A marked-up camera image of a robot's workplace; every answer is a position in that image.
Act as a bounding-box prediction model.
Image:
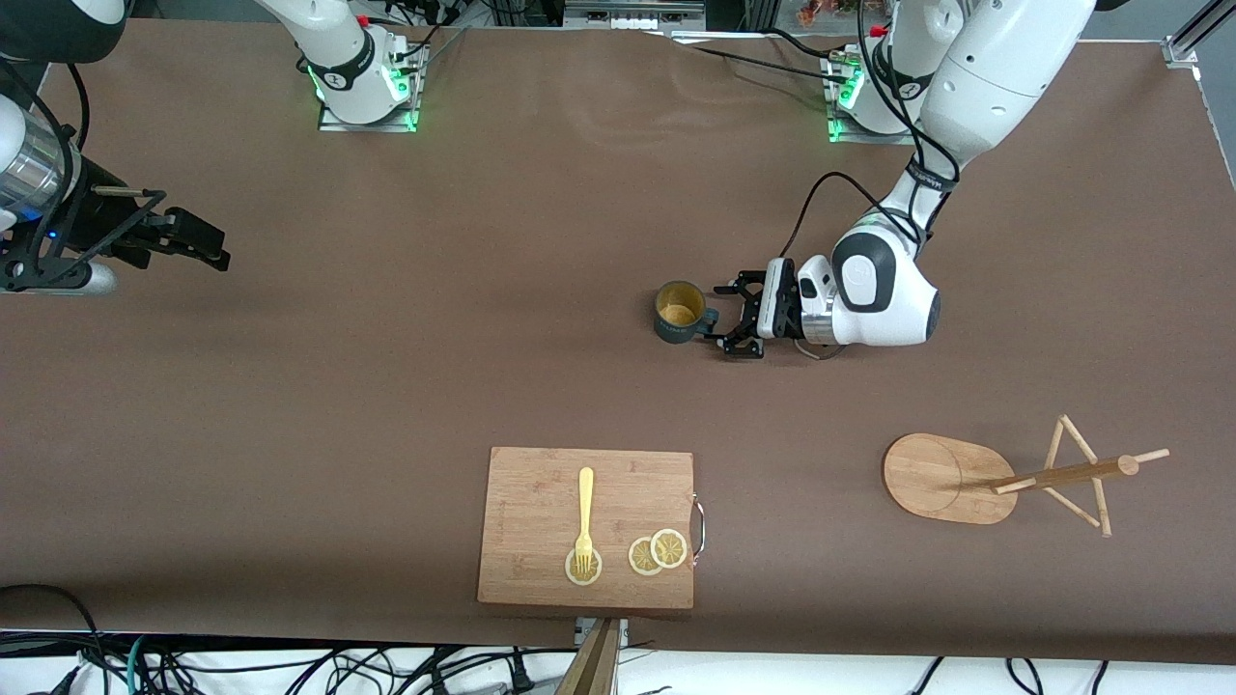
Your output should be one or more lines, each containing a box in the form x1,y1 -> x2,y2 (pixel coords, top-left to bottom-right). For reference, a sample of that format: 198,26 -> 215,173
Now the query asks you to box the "small metal bracket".
575,618 -> 629,650

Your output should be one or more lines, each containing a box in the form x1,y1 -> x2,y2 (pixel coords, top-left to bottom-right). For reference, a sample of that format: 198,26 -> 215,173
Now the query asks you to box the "teal mug with yellow inside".
653,280 -> 720,345

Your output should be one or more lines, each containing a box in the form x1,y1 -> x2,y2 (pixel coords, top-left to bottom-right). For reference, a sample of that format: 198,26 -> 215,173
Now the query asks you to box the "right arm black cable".
0,58 -> 170,291

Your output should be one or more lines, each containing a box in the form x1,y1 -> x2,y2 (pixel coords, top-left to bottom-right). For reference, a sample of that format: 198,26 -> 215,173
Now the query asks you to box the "yellow plastic fork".
574,467 -> 596,574

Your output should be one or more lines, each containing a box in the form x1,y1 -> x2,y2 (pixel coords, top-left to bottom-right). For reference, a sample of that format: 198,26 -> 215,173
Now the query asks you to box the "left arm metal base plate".
824,48 -> 930,146

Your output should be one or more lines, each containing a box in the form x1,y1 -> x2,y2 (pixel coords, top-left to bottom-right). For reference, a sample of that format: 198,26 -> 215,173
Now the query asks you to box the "wooden mug rack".
882,414 -> 1171,539

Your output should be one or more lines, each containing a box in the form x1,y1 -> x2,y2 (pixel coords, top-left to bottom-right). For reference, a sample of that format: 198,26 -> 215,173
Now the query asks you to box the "bamboo cutting board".
477,446 -> 707,611

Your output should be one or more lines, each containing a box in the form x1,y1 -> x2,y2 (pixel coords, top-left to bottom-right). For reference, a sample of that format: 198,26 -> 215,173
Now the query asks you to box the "black table cable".
666,37 -> 851,88

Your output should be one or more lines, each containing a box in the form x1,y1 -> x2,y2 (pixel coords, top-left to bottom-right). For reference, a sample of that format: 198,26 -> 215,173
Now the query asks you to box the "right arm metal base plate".
319,43 -> 421,133

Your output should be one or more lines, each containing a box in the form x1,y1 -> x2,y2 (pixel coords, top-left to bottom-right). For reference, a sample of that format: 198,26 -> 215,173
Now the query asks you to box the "grey power strip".
563,0 -> 708,32

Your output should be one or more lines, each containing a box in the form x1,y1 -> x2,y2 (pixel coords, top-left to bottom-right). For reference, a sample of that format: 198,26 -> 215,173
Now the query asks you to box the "wooden beam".
555,618 -> 621,695

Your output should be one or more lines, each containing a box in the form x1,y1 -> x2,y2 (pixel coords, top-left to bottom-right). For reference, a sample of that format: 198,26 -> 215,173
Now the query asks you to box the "orange red decorative object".
797,0 -> 870,28

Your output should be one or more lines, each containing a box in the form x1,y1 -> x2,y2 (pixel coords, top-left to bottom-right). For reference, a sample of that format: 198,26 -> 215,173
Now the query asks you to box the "thick black looping cable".
0,582 -> 112,695

